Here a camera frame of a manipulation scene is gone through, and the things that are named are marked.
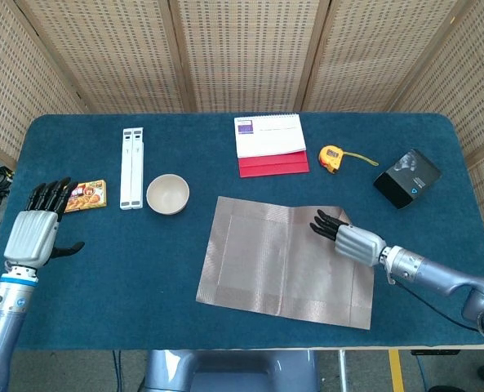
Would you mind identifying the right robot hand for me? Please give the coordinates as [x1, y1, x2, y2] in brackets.
[309, 209, 388, 269]

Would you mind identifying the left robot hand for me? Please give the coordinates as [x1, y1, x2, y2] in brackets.
[2, 176, 86, 270]

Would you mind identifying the gray woven placemat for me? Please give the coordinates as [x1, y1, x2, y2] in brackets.
[195, 195, 375, 330]

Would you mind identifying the beige bowl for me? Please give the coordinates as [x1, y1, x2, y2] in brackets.
[145, 174, 191, 215]

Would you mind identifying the yellow curry box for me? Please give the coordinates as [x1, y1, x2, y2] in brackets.
[64, 179, 108, 214]

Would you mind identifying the black box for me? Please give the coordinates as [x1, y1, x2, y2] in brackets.
[373, 148, 443, 211]

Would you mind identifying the yellow tape measure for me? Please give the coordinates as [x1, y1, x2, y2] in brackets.
[318, 145, 380, 175]

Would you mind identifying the blue tablecloth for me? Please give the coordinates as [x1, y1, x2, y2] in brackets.
[0, 113, 484, 351]

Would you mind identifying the white folding stand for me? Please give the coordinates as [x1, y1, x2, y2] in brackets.
[119, 127, 145, 211]

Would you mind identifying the white table leg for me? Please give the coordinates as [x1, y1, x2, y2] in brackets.
[337, 350, 349, 392]

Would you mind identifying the white desk calendar red base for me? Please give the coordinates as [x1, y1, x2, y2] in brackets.
[233, 114, 311, 179]

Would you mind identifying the woven wood screen panel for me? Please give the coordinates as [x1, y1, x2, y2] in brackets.
[0, 0, 88, 168]
[300, 0, 475, 114]
[167, 0, 331, 114]
[15, 0, 185, 114]
[388, 0, 484, 283]

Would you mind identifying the gray robot torso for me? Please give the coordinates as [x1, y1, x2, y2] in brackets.
[137, 350, 320, 392]

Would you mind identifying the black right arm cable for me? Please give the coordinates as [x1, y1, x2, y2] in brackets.
[386, 271, 484, 334]

